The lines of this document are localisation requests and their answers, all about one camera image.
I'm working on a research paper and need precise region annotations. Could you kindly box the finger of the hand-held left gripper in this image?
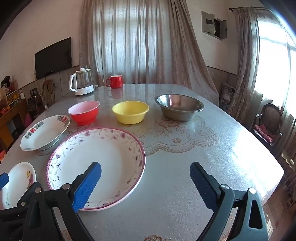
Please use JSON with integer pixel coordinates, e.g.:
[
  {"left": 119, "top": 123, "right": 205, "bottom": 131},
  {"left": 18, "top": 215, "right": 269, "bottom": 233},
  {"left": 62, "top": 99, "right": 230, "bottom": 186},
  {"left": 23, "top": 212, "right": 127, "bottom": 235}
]
[{"left": 0, "top": 173, "right": 30, "bottom": 232}]

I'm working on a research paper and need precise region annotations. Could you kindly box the black portable speaker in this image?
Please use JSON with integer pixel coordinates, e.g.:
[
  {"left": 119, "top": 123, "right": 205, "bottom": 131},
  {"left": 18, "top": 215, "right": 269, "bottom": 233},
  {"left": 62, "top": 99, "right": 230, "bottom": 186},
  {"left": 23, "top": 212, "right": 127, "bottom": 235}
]
[{"left": 27, "top": 96, "right": 37, "bottom": 112}]

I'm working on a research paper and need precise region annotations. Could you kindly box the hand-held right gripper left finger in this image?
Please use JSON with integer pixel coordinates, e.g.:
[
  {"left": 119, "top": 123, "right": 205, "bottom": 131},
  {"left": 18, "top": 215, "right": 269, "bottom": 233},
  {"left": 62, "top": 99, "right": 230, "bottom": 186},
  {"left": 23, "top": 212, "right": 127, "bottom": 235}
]
[{"left": 23, "top": 161, "right": 102, "bottom": 241}]

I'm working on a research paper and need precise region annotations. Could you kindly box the black flat television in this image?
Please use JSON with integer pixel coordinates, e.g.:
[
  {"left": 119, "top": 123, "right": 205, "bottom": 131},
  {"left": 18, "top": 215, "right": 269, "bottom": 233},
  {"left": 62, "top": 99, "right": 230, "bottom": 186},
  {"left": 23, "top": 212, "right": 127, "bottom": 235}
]
[{"left": 34, "top": 37, "right": 72, "bottom": 80}]

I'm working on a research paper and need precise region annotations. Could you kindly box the narrow beige lace curtain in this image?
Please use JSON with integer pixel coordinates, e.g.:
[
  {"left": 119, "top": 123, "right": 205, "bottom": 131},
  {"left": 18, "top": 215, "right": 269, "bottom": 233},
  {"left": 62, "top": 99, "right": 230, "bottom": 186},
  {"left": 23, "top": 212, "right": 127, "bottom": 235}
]
[{"left": 229, "top": 7, "right": 262, "bottom": 116}]

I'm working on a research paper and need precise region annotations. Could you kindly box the white glass electric kettle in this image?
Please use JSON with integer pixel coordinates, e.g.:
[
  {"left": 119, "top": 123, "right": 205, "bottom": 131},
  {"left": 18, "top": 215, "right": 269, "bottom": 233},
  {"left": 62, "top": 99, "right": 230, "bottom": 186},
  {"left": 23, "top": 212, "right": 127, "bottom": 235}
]
[{"left": 69, "top": 68, "right": 94, "bottom": 96}]

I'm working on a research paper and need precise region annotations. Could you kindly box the red seat cushion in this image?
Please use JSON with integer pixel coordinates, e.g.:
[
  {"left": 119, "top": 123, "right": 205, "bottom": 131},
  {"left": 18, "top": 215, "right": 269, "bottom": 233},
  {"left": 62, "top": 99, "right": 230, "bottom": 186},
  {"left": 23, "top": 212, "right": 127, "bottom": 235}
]
[{"left": 254, "top": 124, "right": 276, "bottom": 143}]

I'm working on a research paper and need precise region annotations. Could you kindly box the grey wall electrical panel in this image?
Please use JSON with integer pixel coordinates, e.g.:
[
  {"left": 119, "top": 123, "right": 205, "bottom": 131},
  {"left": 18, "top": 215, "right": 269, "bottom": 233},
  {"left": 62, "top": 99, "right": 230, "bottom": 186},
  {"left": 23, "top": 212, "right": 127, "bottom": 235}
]
[{"left": 201, "top": 10, "right": 228, "bottom": 41}]

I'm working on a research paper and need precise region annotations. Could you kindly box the wooden chair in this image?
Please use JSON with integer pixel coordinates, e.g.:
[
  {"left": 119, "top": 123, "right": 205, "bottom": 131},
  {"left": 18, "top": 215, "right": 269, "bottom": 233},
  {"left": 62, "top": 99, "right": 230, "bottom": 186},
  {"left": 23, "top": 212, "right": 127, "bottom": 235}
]
[{"left": 43, "top": 79, "right": 56, "bottom": 105}]

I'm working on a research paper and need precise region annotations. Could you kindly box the stainless steel bowl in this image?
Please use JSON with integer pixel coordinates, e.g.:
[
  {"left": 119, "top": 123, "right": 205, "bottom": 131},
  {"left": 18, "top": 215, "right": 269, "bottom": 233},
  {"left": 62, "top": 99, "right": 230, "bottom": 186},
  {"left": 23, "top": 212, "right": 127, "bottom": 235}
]
[{"left": 154, "top": 94, "right": 205, "bottom": 122}]

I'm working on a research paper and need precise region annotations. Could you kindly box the wooden cabinet with clutter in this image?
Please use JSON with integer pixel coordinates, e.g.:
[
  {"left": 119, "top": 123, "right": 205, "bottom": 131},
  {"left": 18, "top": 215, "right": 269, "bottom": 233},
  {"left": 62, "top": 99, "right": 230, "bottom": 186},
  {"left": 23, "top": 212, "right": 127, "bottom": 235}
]
[{"left": 0, "top": 98, "right": 29, "bottom": 145}]

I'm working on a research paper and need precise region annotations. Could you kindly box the cluttered desktop shelf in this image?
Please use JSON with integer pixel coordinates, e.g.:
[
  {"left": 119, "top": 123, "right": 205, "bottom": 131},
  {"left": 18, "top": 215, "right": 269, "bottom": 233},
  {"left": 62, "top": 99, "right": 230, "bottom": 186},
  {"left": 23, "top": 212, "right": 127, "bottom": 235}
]
[{"left": 0, "top": 75, "right": 21, "bottom": 109}]

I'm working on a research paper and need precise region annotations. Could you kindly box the small white rose plate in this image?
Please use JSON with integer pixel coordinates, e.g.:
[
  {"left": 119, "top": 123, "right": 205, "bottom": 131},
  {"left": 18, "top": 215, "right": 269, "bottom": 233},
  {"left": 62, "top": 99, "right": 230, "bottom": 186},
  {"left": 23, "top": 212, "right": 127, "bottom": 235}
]
[{"left": 1, "top": 162, "right": 37, "bottom": 209}]

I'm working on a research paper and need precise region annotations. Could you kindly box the large purple-rimmed floral plate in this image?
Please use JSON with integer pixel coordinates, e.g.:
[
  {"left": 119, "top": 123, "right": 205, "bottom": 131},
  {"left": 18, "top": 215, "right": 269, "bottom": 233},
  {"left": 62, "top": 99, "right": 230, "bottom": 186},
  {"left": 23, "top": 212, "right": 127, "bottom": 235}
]
[{"left": 47, "top": 127, "right": 146, "bottom": 211}]

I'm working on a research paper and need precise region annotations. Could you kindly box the red plastic bowl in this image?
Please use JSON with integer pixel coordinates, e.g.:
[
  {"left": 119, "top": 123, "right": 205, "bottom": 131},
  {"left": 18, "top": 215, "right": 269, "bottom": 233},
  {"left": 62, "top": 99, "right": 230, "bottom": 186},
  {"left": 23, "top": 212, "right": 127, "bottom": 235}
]
[{"left": 68, "top": 100, "right": 100, "bottom": 126}]

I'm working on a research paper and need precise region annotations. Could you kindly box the wide beige lace curtain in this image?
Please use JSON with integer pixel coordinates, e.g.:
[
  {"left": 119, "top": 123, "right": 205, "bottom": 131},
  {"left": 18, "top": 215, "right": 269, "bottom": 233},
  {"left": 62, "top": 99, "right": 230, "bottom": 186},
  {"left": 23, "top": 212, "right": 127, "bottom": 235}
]
[{"left": 79, "top": 0, "right": 220, "bottom": 105}]

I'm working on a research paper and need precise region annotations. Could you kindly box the dark round-backed chair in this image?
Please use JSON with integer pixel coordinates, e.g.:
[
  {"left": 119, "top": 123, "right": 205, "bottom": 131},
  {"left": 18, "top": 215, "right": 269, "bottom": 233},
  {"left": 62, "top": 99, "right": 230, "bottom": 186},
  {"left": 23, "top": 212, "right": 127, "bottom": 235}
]
[{"left": 253, "top": 103, "right": 284, "bottom": 146}]

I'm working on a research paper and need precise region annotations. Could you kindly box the red mug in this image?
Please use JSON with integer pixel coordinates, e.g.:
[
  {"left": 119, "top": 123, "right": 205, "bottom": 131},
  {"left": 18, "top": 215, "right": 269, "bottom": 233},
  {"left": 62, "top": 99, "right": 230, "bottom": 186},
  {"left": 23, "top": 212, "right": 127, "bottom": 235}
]
[{"left": 106, "top": 75, "right": 123, "bottom": 89}]

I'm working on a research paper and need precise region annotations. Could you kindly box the white plate with dragon print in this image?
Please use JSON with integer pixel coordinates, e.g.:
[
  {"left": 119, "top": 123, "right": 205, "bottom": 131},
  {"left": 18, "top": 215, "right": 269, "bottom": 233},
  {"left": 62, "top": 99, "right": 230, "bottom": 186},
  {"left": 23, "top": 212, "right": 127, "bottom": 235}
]
[{"left": 20, "top": 115, "right": 70, "bottom": 151}]

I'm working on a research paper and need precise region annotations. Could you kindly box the patterned fabric bundle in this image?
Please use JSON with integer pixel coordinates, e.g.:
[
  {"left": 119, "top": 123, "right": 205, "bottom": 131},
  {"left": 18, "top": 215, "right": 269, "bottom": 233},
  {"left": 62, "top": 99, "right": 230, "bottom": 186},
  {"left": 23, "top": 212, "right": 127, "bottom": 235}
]
[{"left": 219, "top": 82, "right": 237, "bottom": 112}]

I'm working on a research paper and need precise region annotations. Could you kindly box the yellow plastic bowl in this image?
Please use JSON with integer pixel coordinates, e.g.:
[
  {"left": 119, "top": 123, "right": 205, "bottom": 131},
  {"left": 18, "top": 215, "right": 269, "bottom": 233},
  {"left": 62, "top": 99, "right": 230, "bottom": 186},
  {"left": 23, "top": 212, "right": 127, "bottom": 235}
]
[{"left": 112, "top": 101, "right": 149, "bottom": 125}]

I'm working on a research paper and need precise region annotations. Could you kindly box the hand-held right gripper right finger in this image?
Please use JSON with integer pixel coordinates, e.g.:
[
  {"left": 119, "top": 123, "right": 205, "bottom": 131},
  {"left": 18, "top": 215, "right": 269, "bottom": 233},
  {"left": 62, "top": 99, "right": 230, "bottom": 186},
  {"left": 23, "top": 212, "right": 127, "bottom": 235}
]
[{"left": 190, "top": 161, "right": 270, "bottom": 241}]

